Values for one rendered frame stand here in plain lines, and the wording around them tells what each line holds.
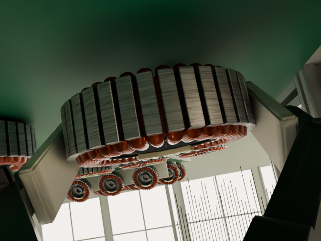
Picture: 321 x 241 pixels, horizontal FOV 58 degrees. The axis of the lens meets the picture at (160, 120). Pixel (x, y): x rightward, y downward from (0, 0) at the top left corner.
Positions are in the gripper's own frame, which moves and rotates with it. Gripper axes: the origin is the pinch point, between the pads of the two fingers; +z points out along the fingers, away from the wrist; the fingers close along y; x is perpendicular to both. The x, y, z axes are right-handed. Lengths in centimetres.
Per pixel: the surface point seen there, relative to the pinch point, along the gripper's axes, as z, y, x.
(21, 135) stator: 5.6, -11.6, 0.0
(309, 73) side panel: 8.6, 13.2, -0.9
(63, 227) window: 528, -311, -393
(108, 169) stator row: 39.9, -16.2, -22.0
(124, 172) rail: 99, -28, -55
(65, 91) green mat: 3.2, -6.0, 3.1
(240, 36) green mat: 0.9, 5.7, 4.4
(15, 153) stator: 4.0, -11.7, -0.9
